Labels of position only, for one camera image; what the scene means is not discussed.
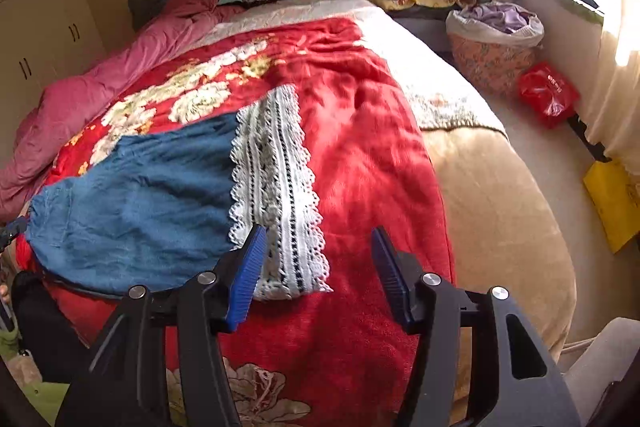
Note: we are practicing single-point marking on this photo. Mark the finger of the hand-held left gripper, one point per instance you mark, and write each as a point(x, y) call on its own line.
point(15, 229)

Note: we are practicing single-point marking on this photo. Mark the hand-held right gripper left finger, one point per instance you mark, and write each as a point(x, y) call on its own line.
point(247, 277)

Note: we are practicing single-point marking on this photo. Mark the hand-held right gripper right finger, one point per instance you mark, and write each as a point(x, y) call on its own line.
point(390, 279)

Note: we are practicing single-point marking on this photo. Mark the blue denim jeans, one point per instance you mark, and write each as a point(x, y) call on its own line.
point(150, 207)

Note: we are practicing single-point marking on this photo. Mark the dark cloth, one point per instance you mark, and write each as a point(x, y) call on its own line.
point(45, 327)

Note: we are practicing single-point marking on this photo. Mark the beige blanket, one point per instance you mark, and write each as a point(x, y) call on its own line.
point(500, 232)

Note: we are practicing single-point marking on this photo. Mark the red floral blanket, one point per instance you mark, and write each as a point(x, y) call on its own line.
point(360, 157)

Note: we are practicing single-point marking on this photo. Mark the pink duvet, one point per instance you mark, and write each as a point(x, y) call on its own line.
point(75, 92)

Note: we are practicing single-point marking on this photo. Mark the green cloth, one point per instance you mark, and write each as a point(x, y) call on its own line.
point(40, 399)

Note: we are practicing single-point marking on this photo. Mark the cream wardrobe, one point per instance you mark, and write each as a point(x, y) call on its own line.
point(40, 22)

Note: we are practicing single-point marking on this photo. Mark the cream patterned bedspread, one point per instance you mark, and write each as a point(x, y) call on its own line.
point(420, 57)

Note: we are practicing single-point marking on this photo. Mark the grey chair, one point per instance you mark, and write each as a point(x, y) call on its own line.
point(600, 367)

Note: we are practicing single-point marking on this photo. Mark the yellow bag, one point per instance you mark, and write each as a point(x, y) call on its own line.
point(615, 207)

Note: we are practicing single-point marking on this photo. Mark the red plastic bag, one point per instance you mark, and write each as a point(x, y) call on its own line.
point(547, 94)

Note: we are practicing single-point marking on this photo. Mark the black metal stand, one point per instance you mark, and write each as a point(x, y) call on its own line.
point(590, 139)

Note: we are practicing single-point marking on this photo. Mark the purple clothes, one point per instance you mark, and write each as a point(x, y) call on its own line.
point(500, 17)

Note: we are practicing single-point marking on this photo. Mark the cream curtain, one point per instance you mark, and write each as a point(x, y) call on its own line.
point(617, 97)

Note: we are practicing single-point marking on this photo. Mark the green trimmed windowsill cover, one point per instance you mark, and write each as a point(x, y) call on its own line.
point(575, 2)

